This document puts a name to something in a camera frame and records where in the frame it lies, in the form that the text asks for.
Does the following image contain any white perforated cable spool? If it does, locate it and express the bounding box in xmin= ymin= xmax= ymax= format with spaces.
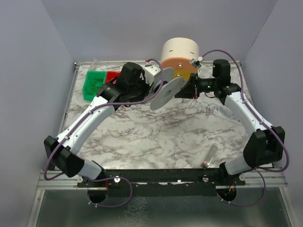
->
xmin=150 ymin=67 xmax=184 ymax=111

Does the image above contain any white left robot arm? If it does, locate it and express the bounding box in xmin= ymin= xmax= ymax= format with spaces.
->
xmin=44 ymin=62 xmax=160 ymax=179

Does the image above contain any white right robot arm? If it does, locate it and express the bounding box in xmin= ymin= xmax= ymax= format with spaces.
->
xmin=175 ymin=59 xmax=285 ymax=175

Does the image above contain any red plastic bin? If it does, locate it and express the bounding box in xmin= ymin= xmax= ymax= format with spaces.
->
xmin=105 ymin=71 xmax=120 ymax=83

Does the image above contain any clear plastic bag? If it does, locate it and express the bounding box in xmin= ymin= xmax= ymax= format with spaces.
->
xmin=213 ymin=105 xmax=240 ymax=122

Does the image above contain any round three-drawer cabinet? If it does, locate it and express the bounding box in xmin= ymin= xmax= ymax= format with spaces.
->
xmin=160 ymin=37 xmax=200 ymax=81

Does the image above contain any green plastic bin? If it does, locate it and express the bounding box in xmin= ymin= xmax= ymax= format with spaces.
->
xmin=82 ymin=71 xmax=107 ymax=101

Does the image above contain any grey tool with red label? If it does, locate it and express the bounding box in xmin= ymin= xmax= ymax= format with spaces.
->
xmin=200 ymin=145 xmax=218 ymax=169

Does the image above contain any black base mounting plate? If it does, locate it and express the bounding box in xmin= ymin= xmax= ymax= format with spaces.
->
xmin=78 ymin=168 xmax=245 ymax=197

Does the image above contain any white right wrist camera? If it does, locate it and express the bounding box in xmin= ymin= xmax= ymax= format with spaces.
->
xmin=190 ymin=56 xmax=204 ymax=74

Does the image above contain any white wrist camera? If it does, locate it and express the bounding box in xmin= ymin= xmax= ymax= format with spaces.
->
xmin=143 ymin=61 xmax=162 ymax=86
xmin=190 ymin=56 xmax=204 ymax=74

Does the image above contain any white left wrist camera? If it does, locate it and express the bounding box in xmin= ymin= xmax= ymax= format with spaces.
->
xmin=143 ymin=61 xmax=162 ymax=86

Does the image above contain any green wire coil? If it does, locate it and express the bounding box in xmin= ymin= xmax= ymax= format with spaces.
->
xmin=86 ymin=77 xmax=105 ymax=94

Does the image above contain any aluminium frame rail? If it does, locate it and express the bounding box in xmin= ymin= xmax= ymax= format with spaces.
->
xmin=36 ymin=62 xmax=80 ymax=190

